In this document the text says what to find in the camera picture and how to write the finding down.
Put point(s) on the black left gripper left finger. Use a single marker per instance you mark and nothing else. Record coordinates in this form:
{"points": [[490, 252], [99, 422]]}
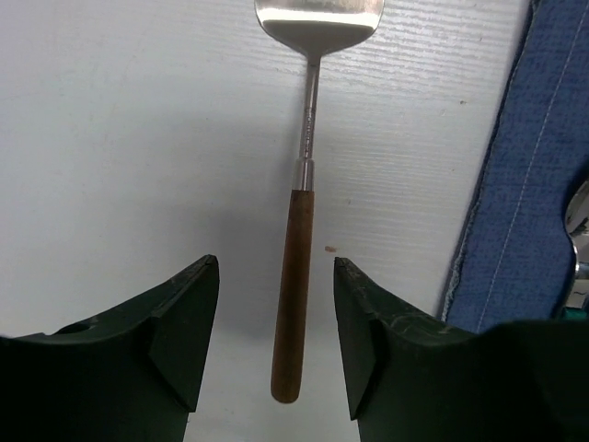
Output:
{"points": [[130, 373]]}

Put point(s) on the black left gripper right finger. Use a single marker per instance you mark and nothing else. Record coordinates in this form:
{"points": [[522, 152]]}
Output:
{"points": [[412, 377]]}

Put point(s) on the spatula with wooden handle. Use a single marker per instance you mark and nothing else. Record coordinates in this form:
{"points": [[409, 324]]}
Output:
{"points": [[314, 29]]}

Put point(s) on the blue fabric placemat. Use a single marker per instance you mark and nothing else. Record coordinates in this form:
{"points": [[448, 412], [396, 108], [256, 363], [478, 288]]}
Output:
{"points": [[514, 260]]}

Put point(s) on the spoon with teal handle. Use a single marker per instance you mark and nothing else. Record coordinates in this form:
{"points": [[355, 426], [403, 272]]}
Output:
{"points": [[576, 225]]}

